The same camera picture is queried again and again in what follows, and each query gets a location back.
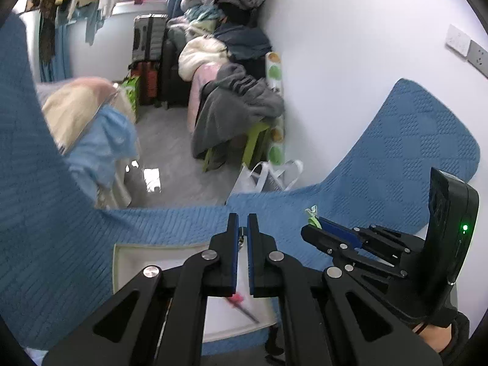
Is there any beige pillow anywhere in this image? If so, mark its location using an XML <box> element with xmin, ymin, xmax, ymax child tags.
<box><xmin>39</xmin><ymin>77</ymin><xmax>120</xmax><ymax>154</ymax></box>

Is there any white tote bag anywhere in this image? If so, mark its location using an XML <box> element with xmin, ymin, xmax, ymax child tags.
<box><xmin>230</xmin><ymin>160</ymin><xmax>304</xmax><ymax>199</ymax></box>

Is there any red suitcase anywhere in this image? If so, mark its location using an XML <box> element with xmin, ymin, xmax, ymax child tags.
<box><xmin>130</xmin><ymin>61</ymin><xmax>159</xmax><ymax>106</ymax></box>

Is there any pile of clothes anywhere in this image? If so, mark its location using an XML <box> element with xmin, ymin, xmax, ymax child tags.
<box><xmin>167</xmin><ymin>0</ymin><xmax>274</xmax><ymax>123</ymax></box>

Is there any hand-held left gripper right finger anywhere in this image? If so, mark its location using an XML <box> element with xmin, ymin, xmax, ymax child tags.
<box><xmin>247</xmin><ymin>213</ymin><xmax>445</xmax><ymax>366</ymax></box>

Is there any green hair clip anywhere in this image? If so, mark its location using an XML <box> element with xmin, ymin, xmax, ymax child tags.
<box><xmin>304</xmin><ymin>205</ymin><xmax>323</xmax><ymax>228</ymax></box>

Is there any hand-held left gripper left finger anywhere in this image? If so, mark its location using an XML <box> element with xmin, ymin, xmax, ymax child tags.
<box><xmin>42</xmin><ymin>213</ymin><xmax>240</xmax><ymax>366</ymax></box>

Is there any pale green white box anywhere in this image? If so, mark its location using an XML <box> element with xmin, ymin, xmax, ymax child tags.
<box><xmin>112</xmin><ymin>242</ymin><xmax>285</xmax><ymax>343</ymax></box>

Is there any light blue cloth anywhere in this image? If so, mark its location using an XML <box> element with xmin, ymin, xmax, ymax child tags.
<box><xmin>66</xmin><ymin>106</ymin><xmax>140</xmax><ymax>203</ymax></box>

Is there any pink hat hair clip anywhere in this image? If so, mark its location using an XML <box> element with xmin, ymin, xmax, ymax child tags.
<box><xmin>228</xmin><ymin>293</ymin><xmax>260</xmax><ymax>324</ymax></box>

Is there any person's right forearm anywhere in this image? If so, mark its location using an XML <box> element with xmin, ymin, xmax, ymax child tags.
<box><xmin>417</xmin><ymin>310</ymin><xmax>472</xmax><ymax>366</ymax></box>

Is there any fruit print rolled mat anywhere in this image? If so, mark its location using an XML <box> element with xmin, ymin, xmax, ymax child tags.
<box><xmin>265</xmin><ymin>51</ymin><xmax>286</xmax><ymax>167</ymax></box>

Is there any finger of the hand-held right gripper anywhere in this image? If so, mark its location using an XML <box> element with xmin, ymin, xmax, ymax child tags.
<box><xmin>300</xmin><ymin>224</ymin><xmax>409</xmax><ymax>280</ymax></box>
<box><xmin>316</xmin><ymin>217</ymin><xmax>411</xmax><ymax>255</ymax></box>

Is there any white wall socket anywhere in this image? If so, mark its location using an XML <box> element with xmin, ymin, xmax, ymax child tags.
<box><xmin>466</xmin><ymin>39</ymin><xmax>488</xmax><ymax>77</ymax></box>
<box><xmin>445</xmin><ymin>24</ymin><xmax>472</xmax><ymax>57</ymax></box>

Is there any green stool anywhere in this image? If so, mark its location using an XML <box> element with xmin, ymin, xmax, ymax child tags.
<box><xmin>202</xmin><ymin>120</ymin><xmax>276</xmax><ymax>173</ymax></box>

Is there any green patterned bag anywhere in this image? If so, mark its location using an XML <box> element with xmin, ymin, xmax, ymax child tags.
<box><xmin>121</xmin><ymin>76</ymin><xmax>141</xmax><ymax>123</ymax></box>

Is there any black suitcase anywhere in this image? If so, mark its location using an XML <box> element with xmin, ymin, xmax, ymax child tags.
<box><xmin>157</xmin><ymin>27</ymin><xmax>192</xmax><ymax>110</ymax></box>

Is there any blue textured blanket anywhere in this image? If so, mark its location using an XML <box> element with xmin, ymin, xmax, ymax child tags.
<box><xmin>0</xmin><ymin>13</ymin><xmax>482</xmax><ymax>353</ymax></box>

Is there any grey suitcase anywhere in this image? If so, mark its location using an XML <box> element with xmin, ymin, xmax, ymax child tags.
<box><xmin>131</xmin><ymin>13</ymin><xmax>169</xmax><ymax>66</ymax></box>

